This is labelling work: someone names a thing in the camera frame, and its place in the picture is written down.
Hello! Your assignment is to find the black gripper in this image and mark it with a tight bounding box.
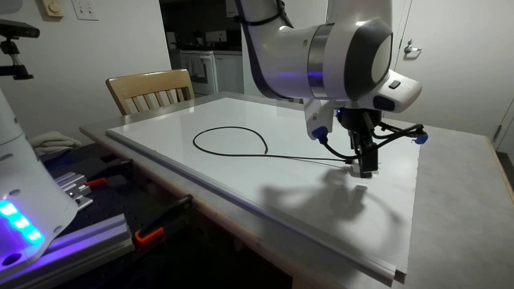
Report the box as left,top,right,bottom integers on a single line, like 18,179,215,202
337,107,384,178

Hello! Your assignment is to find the black charger cable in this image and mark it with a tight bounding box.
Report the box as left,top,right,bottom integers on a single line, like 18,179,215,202
191,125,360,162

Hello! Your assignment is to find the white door with lever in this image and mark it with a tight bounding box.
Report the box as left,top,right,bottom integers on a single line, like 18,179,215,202
392,0,514,138

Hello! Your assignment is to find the white kitchen cabinet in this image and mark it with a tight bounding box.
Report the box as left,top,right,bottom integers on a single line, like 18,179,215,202
178,48,246,97

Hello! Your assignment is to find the wooden slat-back chair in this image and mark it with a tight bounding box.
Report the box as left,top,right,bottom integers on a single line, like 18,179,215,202
104,67,196,117

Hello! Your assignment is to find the short aluminium extrusion block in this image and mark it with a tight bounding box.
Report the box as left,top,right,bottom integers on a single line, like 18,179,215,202
53,170,95,211

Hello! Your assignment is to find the white fabric bundle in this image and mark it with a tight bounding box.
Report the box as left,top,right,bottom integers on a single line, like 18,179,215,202
29,130,84,160

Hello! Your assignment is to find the beige round thermostat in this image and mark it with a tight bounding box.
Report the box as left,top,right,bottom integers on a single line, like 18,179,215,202
35,0,66,22

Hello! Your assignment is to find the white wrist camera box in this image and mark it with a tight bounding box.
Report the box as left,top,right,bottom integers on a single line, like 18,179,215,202
304,97,337,141

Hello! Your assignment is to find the black robot cable blue connector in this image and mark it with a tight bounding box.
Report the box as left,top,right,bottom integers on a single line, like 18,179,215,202
320,118,430,162

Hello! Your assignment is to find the silver lever door handle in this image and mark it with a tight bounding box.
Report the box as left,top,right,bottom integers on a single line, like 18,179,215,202
403,38,424,61

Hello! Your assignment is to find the white whiteboard with aluminium rail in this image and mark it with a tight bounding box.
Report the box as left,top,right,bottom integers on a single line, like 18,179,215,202
104,94,424,285

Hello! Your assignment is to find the aluminium extrusion rail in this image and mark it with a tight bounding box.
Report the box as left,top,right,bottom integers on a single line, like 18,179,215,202
0,211,135,289

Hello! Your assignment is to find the white wall outlet plate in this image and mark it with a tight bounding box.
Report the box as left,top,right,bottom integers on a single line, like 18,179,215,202
71,0,101,22

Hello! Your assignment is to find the black camera on mount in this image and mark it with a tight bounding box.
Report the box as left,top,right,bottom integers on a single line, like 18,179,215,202
0,19,42,81

